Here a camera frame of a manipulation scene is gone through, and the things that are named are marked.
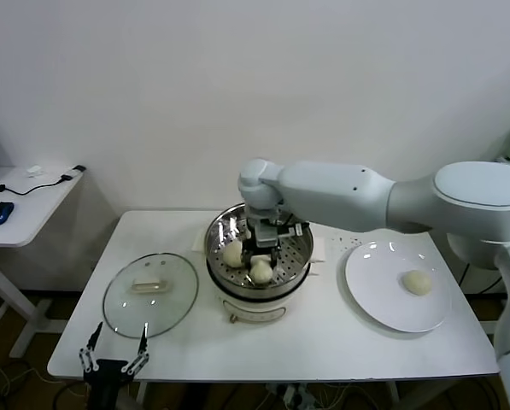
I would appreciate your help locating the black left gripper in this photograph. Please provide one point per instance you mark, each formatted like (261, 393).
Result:
(107, 371)

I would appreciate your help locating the stainless steel steamer basket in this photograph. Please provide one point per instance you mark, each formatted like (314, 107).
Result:
(295, 252)

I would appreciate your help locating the white round plate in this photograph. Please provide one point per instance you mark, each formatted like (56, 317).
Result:
(374, 290)

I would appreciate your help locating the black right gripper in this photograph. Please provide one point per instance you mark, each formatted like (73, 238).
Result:
(251, 239)

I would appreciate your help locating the white side desk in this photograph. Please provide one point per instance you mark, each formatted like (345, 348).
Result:
(32, 213)

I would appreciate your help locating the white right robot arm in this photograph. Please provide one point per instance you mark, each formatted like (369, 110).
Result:
(323, 192)

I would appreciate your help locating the white table leg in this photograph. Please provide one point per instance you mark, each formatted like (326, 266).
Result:
(393, 397)
(142, 395)

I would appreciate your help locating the glass pot lid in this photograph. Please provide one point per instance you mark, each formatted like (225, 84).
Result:
(169, 294)

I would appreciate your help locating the small white desk object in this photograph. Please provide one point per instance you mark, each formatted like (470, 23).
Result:
(34, 171)

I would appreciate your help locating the white power strip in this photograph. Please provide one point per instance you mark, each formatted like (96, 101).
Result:
(295, 395)

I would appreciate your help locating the white steamed baozi bun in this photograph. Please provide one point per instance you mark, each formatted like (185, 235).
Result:
(261, 273)
(232, 255)
(417, 282)

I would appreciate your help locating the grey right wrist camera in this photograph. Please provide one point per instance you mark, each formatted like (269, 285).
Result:
(267, 237)

